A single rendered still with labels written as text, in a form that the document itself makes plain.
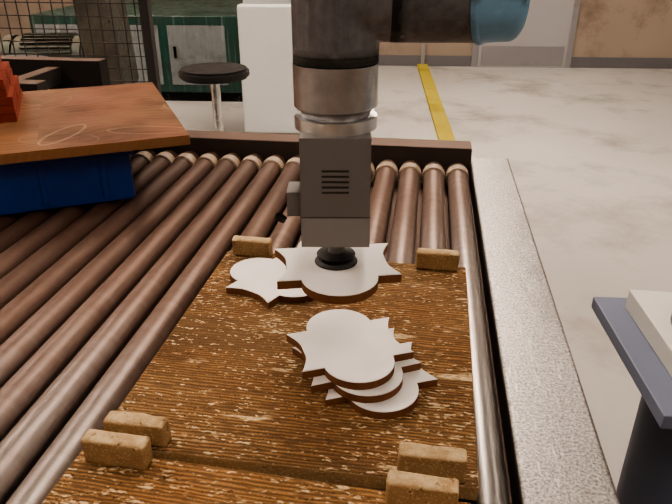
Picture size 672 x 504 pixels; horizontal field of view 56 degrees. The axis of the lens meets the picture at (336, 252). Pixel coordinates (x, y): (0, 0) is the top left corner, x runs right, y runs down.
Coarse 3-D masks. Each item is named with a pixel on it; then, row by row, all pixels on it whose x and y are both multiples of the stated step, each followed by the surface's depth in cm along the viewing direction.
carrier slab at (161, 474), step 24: (72, 480) 55; (96, 480) 55; (120, 480) 55; (144, 480) 55; (168, 480) 55; (192, 480) 55; (216, 480) 55; (240, 480) 55; (264, 480) 55; (288, 480) 55
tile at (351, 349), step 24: (336, 312) 74; (288, 336) 70; (312, 336) 69; (336, 336) 69; (360, 336) 69; (384, 336) 69; (312, 360) 65; (336, 360) 65; (360, 360) 65; (384, 360) 65; (336, 384) 63; (360, 384) 62
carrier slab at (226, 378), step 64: (192, 320) 78; (256, 320) 78; (448, 320) 78; (192, 384) 66; (256, 384) 66; (448, 384) 66; (192, 448) 58; (256, 448) 58; (320, 448) 58; (384, 448) 58
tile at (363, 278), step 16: (288, 256) 65; (304, 256) 65; (368, 256) 65; (288, 272) 62; (304, 272) 62; (320, 272) 62; (336, 272) 62; (352, 272) 62; (368, 272) 62; (384, 272) 62; (288, 288) 61; (304, 288) 60; (320, 288) 59; (336, 288) 59; (352, 288) 59; (368, 288) 59
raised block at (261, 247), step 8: (232, 240) 92; (240, 240) 92; (248, 240) 92; (256, 240) 92; (264, 240) 92; (240, 248) 93; (248, 248) 92; (256, 248) 92; (264, 248) 92; (272, 248) 93; (256, 256) 93; (264, 256) 92
